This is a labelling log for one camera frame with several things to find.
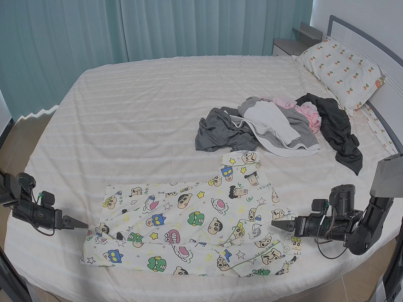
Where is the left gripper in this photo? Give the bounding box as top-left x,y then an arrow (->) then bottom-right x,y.
31,206 -> 64,231

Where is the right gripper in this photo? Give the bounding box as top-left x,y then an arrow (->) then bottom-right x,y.
294,216 -> 323,238

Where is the white printed pyjama top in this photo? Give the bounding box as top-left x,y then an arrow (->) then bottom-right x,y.
80,150 -> 303,277

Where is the bed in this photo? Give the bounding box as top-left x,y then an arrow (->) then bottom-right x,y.
3,14 -> 403,296

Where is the black garment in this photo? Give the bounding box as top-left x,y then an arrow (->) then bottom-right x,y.
295,94 -> 363,176

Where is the grey and white garment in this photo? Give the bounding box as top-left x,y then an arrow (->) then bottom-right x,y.
238,97 -> 321,158

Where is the pink garment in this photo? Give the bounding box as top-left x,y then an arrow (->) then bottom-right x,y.
261,96 -> 322,134

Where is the dark grey garment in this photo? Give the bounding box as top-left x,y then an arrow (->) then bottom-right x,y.
195,106 -> 262,153

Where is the white printed pillow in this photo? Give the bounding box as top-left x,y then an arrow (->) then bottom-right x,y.
293,37 -> 387,116

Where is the grey bedside table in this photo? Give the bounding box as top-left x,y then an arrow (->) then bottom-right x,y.
272,22 -> 322,57

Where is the blue-green curtain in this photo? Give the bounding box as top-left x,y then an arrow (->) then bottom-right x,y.
0,0 -> 130,126
118,0 -> 315,64

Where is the black cable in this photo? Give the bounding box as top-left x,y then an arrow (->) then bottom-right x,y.
31,225 -> 56,237
316,236 -> 347,260

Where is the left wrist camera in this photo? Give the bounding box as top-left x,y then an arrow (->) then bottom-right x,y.
39,191 -> 57,207

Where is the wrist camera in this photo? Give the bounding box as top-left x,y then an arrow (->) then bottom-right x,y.
311,198 -> 330,216
39,191 -> 57,207

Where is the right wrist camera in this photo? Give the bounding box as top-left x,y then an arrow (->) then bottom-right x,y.
311,198 -> 330,216

